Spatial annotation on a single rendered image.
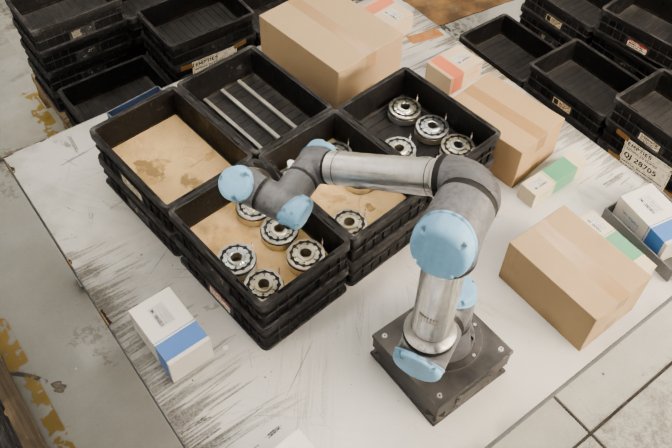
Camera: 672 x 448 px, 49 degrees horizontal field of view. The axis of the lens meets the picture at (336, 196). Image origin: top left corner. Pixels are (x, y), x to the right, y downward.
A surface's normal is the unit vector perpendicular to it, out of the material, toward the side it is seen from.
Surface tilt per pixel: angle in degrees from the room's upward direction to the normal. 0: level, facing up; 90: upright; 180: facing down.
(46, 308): 0
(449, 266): 82
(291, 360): 0
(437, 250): 82
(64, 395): 0
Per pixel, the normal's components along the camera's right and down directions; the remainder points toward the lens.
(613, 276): 0.02, -0.65
